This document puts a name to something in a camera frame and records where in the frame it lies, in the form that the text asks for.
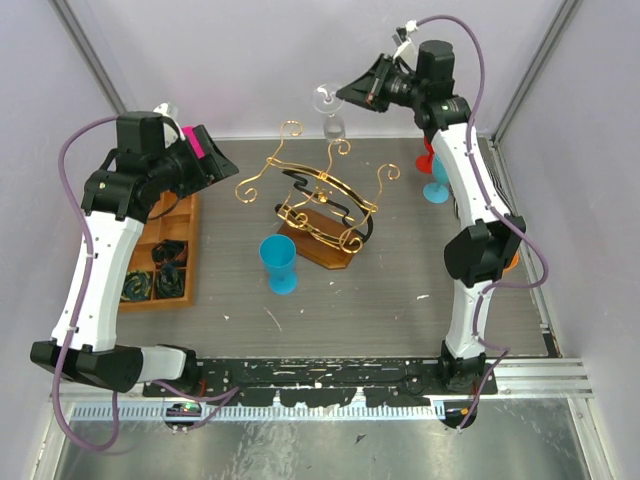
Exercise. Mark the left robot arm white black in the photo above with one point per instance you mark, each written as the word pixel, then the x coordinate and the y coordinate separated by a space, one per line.
pixel 153 155

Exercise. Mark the red wine glass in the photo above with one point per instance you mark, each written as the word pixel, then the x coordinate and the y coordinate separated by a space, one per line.
pixel 424 163

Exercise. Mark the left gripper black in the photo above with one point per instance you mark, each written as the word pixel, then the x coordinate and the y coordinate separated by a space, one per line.
pixel 214 167

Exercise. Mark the rolled dark floral tie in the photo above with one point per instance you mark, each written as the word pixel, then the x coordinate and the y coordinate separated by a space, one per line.
pixel 170 282

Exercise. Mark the aluminium front rail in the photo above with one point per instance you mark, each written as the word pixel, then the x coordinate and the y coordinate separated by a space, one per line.
pixel 512 379

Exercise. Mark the blue wine glass front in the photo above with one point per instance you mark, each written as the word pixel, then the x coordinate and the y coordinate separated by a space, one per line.
pixel 278 255

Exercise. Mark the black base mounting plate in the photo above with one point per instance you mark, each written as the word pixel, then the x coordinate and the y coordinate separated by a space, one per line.
pixel 324 382

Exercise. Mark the rolled dark tie upper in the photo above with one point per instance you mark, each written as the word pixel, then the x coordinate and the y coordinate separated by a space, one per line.
pixel 170 252

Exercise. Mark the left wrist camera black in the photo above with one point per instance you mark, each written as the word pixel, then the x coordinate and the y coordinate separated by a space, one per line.
pixel 148 132

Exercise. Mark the pink wine glass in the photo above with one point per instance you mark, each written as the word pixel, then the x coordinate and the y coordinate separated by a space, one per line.
pixel 191 136

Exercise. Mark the light blue wine glass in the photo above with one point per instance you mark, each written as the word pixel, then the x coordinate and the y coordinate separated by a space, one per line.
pixel 437 191

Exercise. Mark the gold wire wine glass rack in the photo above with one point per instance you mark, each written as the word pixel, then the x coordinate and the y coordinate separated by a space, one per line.
pixel 328 220

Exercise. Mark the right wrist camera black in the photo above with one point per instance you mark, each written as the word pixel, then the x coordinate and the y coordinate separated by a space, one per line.
pixel 428 66

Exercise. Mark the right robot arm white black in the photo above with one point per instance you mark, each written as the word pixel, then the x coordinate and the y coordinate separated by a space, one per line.
pixel 487 241

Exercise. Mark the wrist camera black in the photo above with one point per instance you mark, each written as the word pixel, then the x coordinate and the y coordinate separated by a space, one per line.
pixel 148 132
pixel 428 66

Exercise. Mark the clear wine glass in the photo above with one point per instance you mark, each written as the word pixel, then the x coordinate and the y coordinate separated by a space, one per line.
pixel 326 102

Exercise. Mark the orange wine glass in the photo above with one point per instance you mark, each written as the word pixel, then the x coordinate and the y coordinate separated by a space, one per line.
pixel 514 262

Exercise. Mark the rolled green patterned tie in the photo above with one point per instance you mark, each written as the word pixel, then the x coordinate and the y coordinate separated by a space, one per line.
pixel 137 286

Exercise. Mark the striped black white cloth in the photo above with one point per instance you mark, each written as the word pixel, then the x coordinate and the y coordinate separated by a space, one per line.
pixel 497 186

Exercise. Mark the wooden compartment tray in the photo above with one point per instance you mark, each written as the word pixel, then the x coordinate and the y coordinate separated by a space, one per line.
pixel 170 219

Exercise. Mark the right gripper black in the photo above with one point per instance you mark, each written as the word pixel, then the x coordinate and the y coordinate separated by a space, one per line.
pixel 365 90

